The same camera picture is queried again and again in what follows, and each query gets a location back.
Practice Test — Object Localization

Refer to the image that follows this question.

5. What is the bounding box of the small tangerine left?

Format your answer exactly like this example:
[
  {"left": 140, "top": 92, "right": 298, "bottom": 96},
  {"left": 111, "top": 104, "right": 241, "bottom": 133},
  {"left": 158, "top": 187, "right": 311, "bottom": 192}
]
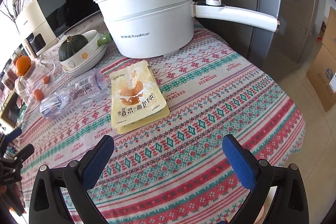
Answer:
[{"left": 33, "top": 89, "right": 45, "bottom": 102}]

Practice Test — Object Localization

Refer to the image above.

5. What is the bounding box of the dark green squash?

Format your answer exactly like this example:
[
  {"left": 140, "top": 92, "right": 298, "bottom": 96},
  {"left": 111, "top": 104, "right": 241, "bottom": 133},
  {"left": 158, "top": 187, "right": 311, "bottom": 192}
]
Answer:
[{"left": 59, "top": 35, "right": 89, "bottom": 61}]

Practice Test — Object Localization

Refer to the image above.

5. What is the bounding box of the small tangerine right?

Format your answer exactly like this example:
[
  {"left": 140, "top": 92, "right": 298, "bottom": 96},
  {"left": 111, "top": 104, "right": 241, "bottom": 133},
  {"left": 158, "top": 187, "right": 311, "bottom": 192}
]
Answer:
[{"left": 42, "top": 75, "right": 50, "bottom": 85}]

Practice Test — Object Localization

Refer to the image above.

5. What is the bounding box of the small tangerine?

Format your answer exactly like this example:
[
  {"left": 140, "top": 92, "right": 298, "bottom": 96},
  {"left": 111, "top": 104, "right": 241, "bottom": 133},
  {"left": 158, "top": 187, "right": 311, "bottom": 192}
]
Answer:
[
  {"left": 42, "top": 75, "right": 50, "bottom": 85},
  {"left": 33, "top": 89, "right": 45, "bottom": 102}
]

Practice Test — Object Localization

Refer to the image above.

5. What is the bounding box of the cream coloured appliance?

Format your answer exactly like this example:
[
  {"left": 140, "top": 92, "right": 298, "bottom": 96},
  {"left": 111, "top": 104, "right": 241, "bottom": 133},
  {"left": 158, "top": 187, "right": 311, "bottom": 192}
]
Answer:
[{"left": 16, "top": 0, "right": 59, "bottom": 59}]

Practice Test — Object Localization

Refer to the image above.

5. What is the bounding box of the large orange fruit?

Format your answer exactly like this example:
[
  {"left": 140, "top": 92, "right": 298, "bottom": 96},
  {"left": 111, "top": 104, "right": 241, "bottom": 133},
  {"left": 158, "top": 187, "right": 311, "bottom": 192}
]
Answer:
[{"left": 15, "top": 55, "right": 31, "bottom": 76}]

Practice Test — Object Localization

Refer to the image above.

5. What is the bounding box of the brown cardboard box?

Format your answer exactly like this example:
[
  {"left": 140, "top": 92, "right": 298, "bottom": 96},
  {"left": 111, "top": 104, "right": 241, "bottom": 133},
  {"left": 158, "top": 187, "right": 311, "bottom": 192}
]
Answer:
[{"left": 306, "top": 7, "right": 336, "bottom": 112}]

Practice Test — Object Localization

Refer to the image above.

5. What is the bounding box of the clear plastic bottle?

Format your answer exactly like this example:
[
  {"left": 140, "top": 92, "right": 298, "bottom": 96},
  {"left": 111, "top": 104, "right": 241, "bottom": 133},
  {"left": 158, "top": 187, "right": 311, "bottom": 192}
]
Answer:
[{"left": 39, "top": 68, "right": 108, "bottom": 118}]

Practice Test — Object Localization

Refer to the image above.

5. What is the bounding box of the white ceramic bowl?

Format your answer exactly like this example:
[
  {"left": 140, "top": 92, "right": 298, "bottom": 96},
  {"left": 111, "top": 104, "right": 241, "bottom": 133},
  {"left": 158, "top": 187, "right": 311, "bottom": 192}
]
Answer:
[{"left": 59, "top": 30, "right": 113, "bottom": 70}]

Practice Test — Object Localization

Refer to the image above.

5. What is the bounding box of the white ceramic plate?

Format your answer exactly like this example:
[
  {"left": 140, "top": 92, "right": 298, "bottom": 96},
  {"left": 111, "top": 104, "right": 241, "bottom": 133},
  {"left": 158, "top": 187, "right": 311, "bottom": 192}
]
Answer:
[{"left": 62, "top": 45, "right": 108, "bottom": 77}]

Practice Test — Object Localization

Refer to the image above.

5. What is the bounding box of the white electric cooking pot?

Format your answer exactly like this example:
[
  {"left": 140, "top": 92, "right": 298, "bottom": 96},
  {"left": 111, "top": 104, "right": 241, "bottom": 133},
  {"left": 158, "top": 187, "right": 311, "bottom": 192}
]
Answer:
[{"left": 94, "top": 0, "right": 279, "bottom": 59}]

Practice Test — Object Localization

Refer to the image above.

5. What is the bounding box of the yellow bread ball pouch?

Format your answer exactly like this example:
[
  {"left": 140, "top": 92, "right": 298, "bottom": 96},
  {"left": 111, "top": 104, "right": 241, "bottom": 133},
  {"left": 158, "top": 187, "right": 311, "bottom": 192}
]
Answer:
[{"left": 110, "top": 60, "right": 170, "bottom": 134}]

